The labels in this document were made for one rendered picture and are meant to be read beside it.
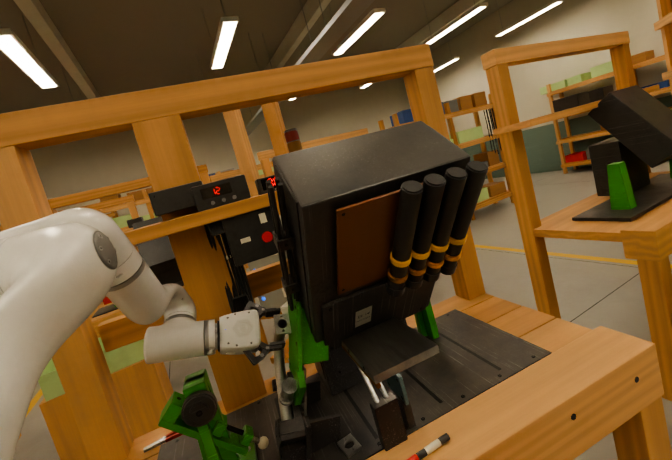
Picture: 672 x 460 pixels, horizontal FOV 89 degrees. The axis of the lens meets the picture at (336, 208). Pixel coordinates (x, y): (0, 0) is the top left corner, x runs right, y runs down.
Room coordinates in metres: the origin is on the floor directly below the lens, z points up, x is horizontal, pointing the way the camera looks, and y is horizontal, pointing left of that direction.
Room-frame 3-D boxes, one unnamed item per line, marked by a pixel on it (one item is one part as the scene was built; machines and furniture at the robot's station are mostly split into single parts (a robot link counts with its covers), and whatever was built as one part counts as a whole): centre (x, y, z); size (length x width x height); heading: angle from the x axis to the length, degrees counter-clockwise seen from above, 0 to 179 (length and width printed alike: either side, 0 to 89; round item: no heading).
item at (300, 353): (0.86, 0.16, 1.17); 0.13 x 0.12 x 0.20; 108
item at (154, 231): (1.19, 0.19, 1.52); 0.90 x 0.25 x 0.04; 108
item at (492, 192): (6.47, -2.31, 1.14); 2.45 x 0.55 x 2.28; 114
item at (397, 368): (0.87, 0.00, 1.11); 0.39 x 0.16 x 0.03; 18
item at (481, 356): (0.94, 0.11, 0.89); 1.10 x 0.42 x 0.02; 108
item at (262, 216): (1.10, 0.28, 1.42); 0.17 x 0.12 x 0.15; 108
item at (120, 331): (1.29, 0.22, 1.23); 1.30 x 0.05 x 0.09; 108
